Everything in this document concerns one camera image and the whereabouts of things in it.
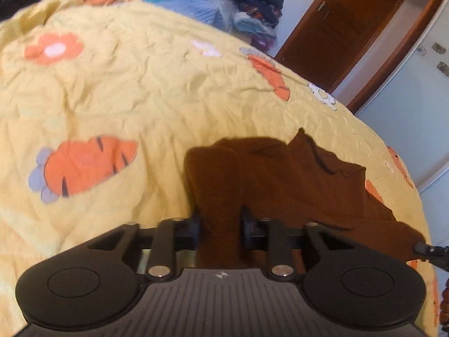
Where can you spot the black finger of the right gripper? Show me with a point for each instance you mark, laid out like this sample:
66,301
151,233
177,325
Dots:
436,255

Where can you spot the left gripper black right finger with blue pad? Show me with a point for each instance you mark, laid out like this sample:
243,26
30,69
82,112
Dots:
341,285

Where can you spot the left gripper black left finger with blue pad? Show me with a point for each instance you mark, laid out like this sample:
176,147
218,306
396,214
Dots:
99,280

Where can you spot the brown knit sweater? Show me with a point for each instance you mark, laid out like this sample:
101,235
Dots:
296,182

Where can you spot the white sliding wardrobe door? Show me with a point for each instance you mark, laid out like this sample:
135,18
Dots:
410,113

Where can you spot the yellow carrot print bedspread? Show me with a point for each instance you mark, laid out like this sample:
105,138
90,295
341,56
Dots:
100,101

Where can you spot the brown wooden door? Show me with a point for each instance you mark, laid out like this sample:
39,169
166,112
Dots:
350,48

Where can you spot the black garment on bed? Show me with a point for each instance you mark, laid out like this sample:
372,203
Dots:
10,7

